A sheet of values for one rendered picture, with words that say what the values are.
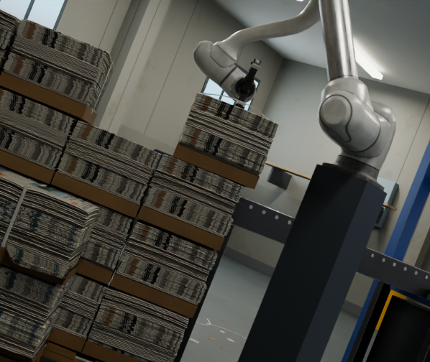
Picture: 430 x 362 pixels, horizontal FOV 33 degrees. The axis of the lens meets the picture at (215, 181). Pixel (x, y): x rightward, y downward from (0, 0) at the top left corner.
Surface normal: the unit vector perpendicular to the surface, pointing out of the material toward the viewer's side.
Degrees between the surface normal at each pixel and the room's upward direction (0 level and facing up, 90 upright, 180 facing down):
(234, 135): 96
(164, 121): 90
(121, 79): 90
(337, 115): 95
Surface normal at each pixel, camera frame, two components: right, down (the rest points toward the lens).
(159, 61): 0.76, 0.30
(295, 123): -0.52, -0.22
